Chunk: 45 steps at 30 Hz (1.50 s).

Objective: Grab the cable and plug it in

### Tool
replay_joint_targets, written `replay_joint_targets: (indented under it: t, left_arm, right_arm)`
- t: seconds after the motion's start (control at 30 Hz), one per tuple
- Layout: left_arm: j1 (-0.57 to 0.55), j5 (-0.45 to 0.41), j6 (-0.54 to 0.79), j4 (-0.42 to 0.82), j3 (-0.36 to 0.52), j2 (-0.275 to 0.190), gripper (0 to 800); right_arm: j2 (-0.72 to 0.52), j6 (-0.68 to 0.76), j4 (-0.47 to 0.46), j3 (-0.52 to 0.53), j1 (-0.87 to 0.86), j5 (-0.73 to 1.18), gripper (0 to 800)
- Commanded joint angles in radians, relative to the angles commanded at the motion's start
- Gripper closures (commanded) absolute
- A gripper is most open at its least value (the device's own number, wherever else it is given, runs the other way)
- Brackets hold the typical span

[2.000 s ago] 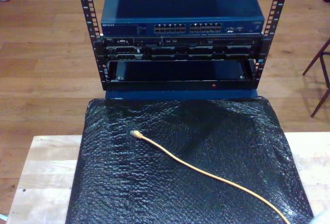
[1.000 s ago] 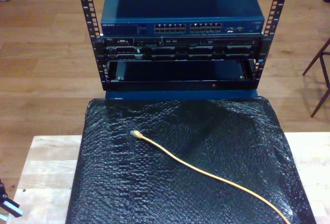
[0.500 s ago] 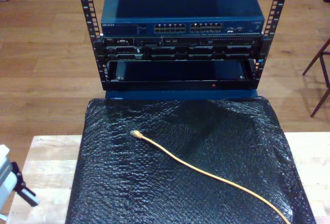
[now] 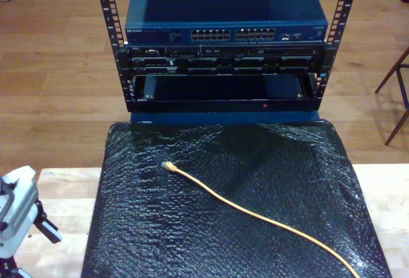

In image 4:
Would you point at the blue network switch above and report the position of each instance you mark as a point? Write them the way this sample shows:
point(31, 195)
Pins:
point(223, 3)

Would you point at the blue rack base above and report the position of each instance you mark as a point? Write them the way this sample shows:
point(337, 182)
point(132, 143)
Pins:
point(223, 118)

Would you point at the black bubble mat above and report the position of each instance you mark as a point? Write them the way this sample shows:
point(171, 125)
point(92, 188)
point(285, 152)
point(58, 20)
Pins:
point(159, 227)

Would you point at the black perforated rack post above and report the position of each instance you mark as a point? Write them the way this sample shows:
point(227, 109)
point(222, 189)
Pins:
point(330, 57)
point(123, 67)

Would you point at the black rack server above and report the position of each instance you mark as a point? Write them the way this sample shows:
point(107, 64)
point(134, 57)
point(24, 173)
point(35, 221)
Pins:
point(223, 59)

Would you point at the black rack drawer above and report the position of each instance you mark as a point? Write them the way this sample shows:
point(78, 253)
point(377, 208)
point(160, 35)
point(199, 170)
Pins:
point(223, 106)

